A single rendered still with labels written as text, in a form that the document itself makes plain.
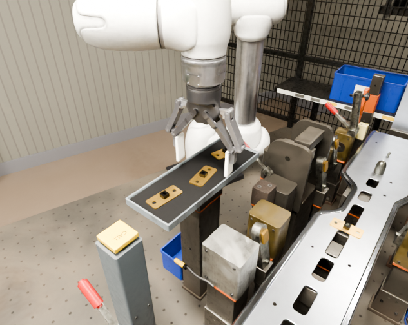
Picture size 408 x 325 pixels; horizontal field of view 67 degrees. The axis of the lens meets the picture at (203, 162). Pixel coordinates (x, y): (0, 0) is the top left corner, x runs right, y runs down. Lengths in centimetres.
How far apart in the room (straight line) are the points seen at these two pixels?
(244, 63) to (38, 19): 199
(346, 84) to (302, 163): 82
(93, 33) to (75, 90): 243
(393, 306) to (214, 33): 92
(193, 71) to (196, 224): 41
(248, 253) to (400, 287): 54
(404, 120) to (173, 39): 117
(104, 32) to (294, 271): 66
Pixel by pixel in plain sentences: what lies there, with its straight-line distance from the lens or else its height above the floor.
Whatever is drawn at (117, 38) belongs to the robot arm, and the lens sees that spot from 61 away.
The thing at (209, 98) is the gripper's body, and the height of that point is 138.
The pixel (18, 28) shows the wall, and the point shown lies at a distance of 288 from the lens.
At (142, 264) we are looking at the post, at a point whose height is 107.
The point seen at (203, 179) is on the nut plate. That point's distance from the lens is 77.
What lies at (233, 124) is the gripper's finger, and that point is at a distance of 66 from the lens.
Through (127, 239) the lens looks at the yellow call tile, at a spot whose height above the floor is 116.
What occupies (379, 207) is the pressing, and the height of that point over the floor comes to 100.
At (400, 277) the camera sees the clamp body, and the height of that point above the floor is 88.
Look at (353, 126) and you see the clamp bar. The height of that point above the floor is 109.
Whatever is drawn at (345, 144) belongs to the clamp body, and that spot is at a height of 101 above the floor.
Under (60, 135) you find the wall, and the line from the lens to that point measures 317.
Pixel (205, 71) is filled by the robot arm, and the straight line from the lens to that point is 61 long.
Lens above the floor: 163
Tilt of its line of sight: 34 degrees down
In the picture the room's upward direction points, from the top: straight up
